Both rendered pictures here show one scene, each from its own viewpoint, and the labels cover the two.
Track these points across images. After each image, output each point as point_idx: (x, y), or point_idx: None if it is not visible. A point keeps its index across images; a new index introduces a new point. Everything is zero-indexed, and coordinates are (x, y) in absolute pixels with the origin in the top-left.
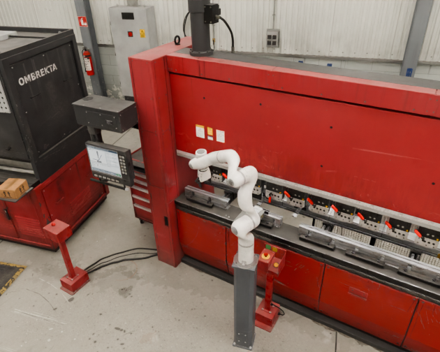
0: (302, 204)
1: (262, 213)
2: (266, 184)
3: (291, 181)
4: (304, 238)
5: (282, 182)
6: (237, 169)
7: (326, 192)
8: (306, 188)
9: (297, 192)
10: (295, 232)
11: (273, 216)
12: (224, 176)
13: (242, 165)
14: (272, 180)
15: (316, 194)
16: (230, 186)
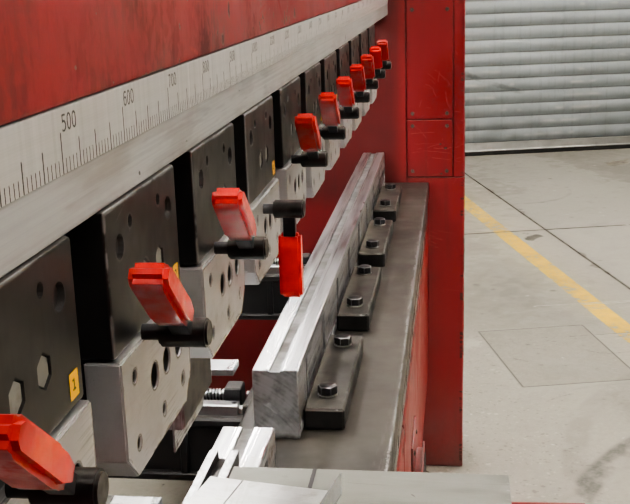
0: (304, 176)
1: (276, 469)
2: (247, 151)
3: (279, 28)
4: (347, 398)
5: (269, 63)
6: (156, 113)
7: (315, 19)
8: (298, 37)
9: (293, 97)
10: (290, 447)
11: (246, 456)
12: (182, 294)
13: (170, 30)
14: (252, 82)
15: (308, 58)
16: (154, 447)
